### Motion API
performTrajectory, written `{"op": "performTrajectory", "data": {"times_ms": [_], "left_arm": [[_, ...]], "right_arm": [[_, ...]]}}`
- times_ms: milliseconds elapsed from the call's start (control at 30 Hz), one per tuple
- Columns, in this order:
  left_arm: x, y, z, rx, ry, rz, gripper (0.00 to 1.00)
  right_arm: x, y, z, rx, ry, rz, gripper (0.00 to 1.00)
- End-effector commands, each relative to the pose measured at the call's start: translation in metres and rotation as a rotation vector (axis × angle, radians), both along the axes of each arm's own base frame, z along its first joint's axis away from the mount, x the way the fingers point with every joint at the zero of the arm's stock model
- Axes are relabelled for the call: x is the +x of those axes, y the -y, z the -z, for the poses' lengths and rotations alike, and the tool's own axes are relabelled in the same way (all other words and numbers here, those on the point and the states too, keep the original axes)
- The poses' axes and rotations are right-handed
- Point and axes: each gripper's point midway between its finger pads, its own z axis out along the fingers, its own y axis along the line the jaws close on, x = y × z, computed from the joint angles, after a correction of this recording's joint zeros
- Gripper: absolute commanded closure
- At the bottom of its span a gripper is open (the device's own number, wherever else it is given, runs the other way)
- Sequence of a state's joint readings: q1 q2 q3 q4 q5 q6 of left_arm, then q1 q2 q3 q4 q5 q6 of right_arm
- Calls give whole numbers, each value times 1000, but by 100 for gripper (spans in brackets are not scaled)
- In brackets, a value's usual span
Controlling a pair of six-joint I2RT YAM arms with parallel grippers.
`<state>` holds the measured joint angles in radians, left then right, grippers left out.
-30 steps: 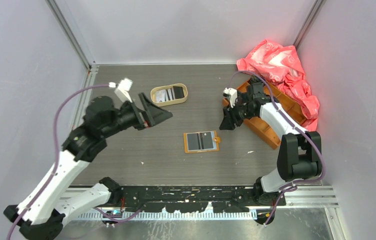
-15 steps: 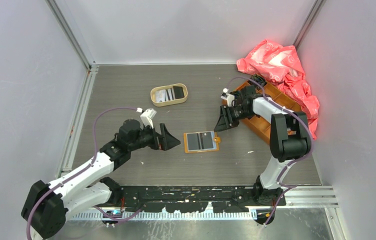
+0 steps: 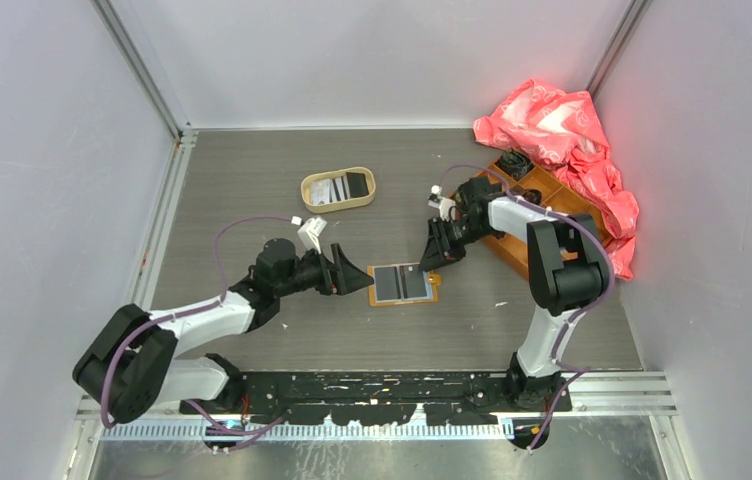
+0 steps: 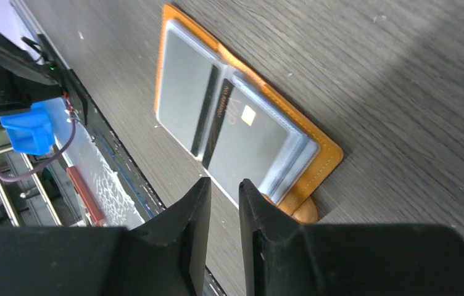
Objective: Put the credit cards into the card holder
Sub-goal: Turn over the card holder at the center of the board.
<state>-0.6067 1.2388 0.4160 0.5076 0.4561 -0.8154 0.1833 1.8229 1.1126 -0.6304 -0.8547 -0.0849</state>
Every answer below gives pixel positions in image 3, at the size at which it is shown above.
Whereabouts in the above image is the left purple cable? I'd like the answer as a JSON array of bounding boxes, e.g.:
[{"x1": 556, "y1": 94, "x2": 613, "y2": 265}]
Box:
[{"x1": 98, "y1": 215, "x2": 304, "y2": 431}]

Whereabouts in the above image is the aluminium front rail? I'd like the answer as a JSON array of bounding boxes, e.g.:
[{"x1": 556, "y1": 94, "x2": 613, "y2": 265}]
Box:
[{"x1": 101, "y1": 371, "x2": 677, "y2": 450}]

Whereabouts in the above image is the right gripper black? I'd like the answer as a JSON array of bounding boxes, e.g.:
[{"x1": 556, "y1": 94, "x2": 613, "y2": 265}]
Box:
[{"x1": 420, "y1": 215, "x2": 498, "y2": 272}]

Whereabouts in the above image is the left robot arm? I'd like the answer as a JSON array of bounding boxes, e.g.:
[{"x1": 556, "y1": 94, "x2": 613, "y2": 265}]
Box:
[{"x1": 72, "y1": 238, "x2": 374, "y2": 425}]

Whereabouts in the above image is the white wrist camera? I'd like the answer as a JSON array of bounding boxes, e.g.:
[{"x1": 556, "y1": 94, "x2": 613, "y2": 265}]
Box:
[
  {"x1": 290, "y1": 216, "x2": 327, "y2": 254},
  {"x1": 427, "y1": 185, "x2": 456, "y2": 221}
]

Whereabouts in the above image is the beige oval tray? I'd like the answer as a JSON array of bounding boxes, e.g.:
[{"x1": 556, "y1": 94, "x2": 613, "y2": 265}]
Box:
[{"x1": 300, "y1": 167, "x2": 376, "y2": 214}]

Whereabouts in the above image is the pink plastic bag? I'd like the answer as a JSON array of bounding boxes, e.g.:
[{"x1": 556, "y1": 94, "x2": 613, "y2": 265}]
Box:
[{"x1": 472, "y1": 78, "x2": 640, "y2": 281}]

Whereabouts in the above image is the orange card holder wallet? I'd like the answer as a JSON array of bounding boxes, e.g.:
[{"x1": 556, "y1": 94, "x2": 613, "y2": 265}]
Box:
[{"x1": 367, "y1": 263, "x2": 441, "y2": 307}]

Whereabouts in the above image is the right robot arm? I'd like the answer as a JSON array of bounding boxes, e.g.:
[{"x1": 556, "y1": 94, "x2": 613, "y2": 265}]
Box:
[{"x1": 419, "y1": 176, "x2": 614, "y2": 411}]

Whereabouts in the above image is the stack of striped cards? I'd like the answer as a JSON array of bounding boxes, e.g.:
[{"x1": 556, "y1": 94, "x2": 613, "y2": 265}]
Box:
[{"x1": 309, "y1": 175, "x2": 348, "y2": 205}]

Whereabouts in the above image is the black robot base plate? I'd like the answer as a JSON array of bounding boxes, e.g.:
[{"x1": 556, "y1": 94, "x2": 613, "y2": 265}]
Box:
[{"x1": 198, "y1": 371, "x2": 571, "y2": 427}]

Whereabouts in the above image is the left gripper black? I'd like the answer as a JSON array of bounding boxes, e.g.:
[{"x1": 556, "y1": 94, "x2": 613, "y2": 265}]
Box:
[{"x1": 275, "y1": 243, "x2": 373, "y2": 298}]

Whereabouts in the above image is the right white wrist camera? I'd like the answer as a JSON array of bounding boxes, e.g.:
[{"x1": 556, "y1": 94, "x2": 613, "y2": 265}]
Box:
[{"x1": 427, "y1": 185, "x2": 456, "y2": 221}]

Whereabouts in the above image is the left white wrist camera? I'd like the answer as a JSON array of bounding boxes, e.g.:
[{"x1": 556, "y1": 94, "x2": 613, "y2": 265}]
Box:
[{"x1": 290, "y1": 216, "x2": 327, "y2": 254}]

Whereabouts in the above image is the orange compartment organizer box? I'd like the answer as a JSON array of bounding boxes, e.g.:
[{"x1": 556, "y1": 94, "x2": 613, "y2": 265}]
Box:
[{"x1": 483, "y1": 160, "x2": 613, "y2": 279}]

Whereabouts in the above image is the dark rolled item upper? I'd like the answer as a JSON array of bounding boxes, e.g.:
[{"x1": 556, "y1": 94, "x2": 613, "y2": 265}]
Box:
[{"x1": 496, "y1": 149, "x2": 534, "y2": 181}]

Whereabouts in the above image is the black card in tray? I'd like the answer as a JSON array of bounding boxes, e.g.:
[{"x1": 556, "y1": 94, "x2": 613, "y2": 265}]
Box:
[{"x1": 344, "y1": 172, "x2": 370, "y2": 199}]

